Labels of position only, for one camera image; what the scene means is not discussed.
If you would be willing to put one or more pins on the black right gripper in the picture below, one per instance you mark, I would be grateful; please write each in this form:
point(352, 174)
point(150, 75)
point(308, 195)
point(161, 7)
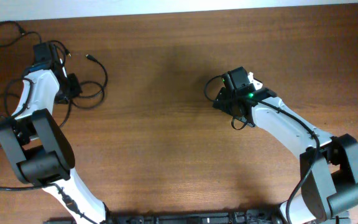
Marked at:
point(223, 94)

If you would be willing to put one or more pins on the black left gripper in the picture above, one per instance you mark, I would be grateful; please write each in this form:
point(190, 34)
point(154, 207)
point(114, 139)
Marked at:
point(75, 89)

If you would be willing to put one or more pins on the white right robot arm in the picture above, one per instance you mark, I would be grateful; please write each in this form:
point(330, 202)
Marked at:
point(328, 185)

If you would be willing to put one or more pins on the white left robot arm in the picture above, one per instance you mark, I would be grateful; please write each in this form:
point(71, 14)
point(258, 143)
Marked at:
point(39, 153)

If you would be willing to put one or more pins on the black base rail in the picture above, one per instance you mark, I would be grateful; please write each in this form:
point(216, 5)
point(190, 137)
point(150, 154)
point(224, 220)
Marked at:
point(248, 217)

